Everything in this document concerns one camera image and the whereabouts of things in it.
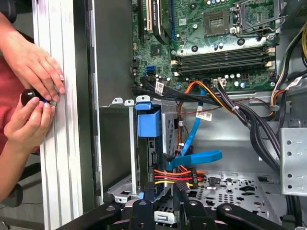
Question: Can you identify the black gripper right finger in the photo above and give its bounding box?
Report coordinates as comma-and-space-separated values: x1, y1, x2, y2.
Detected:
174, 182, 287, 230

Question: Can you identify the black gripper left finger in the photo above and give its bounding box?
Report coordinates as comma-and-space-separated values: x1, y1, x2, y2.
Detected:
56, 182, 154, 230

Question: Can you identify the red orange power wire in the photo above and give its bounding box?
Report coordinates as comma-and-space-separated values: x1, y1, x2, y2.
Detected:
148, 167, 207, 190

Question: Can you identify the blue data wire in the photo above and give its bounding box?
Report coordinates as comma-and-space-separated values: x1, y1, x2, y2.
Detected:
165, 85, 223, 172

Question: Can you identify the hard disk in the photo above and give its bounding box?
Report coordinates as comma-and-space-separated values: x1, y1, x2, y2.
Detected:
134, 95, 173, 201

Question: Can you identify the round black tool blue ring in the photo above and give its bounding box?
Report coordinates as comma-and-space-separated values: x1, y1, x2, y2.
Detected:
21, 89, 58, 107

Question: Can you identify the grey metal disk bay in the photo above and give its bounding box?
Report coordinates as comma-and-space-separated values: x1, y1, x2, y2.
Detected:
105, 95, 178, 205

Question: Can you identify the person right hand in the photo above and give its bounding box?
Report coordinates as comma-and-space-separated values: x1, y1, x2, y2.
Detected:
4, 97, 56, 154

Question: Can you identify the person left hand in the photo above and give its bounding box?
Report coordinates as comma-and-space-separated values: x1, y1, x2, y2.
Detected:
1, 33, 66, 102

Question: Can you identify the grey metal drive cage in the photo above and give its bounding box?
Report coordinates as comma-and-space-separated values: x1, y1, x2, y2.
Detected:
279, 126, 307, 197

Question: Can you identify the black office chair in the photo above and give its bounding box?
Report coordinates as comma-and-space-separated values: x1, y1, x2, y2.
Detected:
0, 162, 42, 209

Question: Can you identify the black RAM slot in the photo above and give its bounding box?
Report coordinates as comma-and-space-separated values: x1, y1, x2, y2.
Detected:
171, 46, 275, 59
171, 52, 275, 64
171, 64, 275, 76
171, 58, 275, 70

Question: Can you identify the green motherboard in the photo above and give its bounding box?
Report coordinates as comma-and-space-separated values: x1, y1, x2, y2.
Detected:
130, 0, 279, 93

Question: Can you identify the black open PC case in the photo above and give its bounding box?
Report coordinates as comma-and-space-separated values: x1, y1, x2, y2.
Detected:
71, 0, 307, 230

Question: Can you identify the red shirt torso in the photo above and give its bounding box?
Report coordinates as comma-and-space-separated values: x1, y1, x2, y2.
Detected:
0, 56, 27, 154

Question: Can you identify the black expansion card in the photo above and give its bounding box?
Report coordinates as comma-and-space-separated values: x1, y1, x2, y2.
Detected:
153, 0, 172, 45

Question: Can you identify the beige expansion slot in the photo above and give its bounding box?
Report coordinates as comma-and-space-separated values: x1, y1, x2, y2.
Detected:
146, 0, 154, 34

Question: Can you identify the metal locking lever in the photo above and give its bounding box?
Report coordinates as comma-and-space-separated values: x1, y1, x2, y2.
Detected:
236, 14, 288, 36

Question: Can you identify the metal socket cover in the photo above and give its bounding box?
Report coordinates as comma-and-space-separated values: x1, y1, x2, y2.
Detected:
236, 0, 283, 36

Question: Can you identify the black wire bundle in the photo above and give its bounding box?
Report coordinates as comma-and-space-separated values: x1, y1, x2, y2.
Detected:
131, 76, 282, 173

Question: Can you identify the orange yellow wire bundle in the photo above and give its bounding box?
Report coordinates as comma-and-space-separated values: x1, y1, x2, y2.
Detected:
184, 80, 236, 109

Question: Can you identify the yellow black wire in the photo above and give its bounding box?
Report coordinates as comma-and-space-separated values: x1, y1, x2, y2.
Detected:
270, 23, 307, 118

